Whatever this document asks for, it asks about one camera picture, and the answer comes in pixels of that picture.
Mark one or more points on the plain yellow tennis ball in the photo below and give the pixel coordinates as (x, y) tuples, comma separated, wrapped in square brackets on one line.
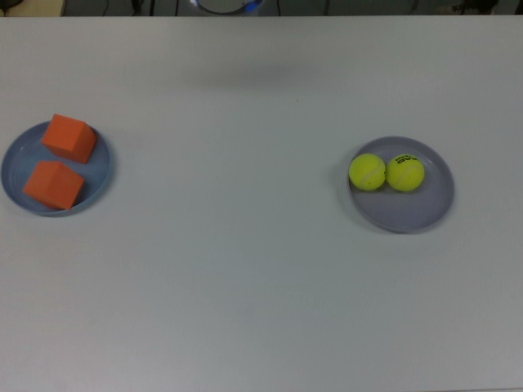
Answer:
[(365, 171)]

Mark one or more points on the yellow tennis ball black logo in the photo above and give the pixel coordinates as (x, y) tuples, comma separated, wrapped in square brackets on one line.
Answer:
[(405, 173)]

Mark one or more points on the orange foam cube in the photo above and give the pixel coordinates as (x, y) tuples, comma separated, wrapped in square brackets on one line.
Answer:
[(67, 136), (51, 183)]

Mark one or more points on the lilac round plate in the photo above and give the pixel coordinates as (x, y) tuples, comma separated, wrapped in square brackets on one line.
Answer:
[(408, 212)]

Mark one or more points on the blue round plate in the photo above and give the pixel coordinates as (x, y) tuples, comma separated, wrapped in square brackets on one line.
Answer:
[(98, 175)]

